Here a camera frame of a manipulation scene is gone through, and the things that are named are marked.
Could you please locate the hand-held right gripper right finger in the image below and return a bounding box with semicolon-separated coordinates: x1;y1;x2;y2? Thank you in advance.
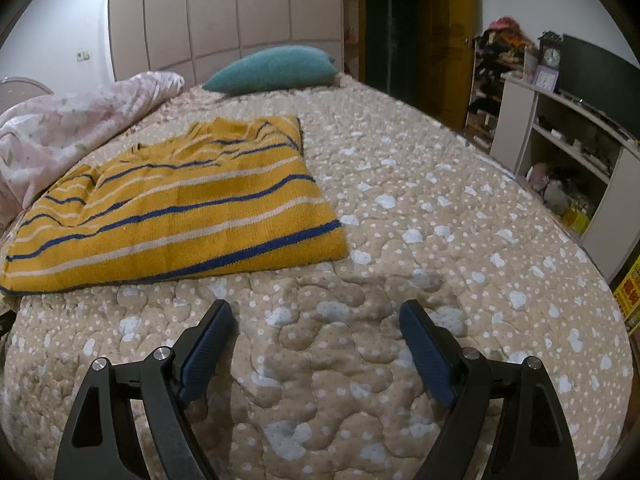
399;299;580;480

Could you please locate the black mantel clock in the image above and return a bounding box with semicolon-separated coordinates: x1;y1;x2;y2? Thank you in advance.
537;31;564;69

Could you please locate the pale curved headboard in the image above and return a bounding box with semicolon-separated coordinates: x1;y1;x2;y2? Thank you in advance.
0;76;54;117

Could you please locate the yellow striped knit sweater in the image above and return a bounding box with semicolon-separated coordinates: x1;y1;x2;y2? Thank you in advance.
0;115;349;297

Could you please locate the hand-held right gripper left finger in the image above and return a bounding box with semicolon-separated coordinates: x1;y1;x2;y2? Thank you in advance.
54;299;235;480

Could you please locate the brown wooden door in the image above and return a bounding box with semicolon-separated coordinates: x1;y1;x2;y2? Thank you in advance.
419;0;477;132

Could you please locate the beige panelled wardrobe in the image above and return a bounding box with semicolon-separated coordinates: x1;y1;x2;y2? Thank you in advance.
109;0;362;84

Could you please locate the black flat television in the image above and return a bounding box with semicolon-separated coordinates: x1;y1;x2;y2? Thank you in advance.
557;33;640;137

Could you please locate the teal pillow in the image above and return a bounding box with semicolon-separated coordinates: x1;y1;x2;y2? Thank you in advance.
201;45;337;95

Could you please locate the yellow red printed carton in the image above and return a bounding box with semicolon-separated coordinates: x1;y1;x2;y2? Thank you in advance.
614;255;640;334

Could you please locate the small yellow box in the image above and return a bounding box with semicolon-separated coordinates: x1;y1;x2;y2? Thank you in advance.
562;200;594;234

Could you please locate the pile of colourful clothes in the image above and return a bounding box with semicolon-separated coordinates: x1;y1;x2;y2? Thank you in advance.
469;16;542;113

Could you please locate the pink floral duvet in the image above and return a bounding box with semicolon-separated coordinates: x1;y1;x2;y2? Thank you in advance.
0;71;186;211

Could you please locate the purple alarm clock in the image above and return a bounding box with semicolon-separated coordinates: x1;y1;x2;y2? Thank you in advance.
534;65;560;92

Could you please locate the white open shelf unit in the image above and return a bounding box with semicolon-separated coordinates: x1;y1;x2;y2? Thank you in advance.
489;71;640;282

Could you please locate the beige quilted bed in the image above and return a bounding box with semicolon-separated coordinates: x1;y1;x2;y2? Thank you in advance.
0;72;635;480

